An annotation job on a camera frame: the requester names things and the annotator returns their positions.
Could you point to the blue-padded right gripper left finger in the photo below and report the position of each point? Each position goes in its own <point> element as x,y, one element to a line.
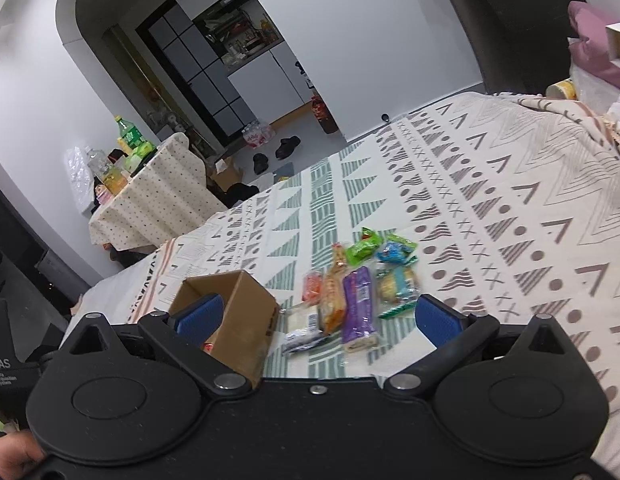
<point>179,338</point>

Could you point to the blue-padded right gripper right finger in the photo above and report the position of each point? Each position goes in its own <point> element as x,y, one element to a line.
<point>459,340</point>

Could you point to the round pastry teal packet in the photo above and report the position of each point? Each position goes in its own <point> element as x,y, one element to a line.
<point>397,290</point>

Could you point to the purple long cake package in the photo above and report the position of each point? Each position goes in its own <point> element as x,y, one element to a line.
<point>358,331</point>

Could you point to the white sandwich bread package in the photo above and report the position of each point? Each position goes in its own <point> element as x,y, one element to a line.
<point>304,329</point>

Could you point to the orange biscuit package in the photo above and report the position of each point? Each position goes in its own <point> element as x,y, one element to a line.
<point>333,303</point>

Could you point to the green candy packet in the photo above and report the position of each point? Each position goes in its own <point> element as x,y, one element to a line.
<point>364,248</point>

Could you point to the red-orange sausage snack packet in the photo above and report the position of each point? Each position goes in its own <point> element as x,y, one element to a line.
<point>312,287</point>

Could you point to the person's left hand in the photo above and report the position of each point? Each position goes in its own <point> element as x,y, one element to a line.
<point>19,453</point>

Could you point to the brown cardboard box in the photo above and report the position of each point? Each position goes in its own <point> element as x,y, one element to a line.
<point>249,318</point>

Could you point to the blue candy packet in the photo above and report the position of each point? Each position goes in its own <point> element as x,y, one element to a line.
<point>396,250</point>

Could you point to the dotted cream tablecloth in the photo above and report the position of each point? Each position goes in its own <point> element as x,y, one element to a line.
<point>169,197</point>

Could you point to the patterned bed blanket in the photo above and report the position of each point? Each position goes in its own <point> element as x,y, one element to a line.
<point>512,202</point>

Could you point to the small cardboard box on floor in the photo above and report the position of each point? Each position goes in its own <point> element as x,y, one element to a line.
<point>225,173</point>

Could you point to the yellow drink bottle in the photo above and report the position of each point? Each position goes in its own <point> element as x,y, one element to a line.
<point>114,179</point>

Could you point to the black shoe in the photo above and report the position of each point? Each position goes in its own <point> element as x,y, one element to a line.
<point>260,163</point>
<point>287,147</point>

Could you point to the green soda bottle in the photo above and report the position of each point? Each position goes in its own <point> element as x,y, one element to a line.
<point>129,134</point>

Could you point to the pack of water bottles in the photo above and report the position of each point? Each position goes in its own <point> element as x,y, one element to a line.
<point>257,133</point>

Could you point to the black grid glass door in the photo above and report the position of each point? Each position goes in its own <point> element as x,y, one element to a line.
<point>197,71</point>

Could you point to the pink pillow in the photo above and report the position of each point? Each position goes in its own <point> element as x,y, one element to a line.
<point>590,50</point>

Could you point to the dark headboard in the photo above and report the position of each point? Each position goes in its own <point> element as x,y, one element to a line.
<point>520,45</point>

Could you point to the red bag by wall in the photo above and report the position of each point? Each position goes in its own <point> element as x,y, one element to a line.
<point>323,115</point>

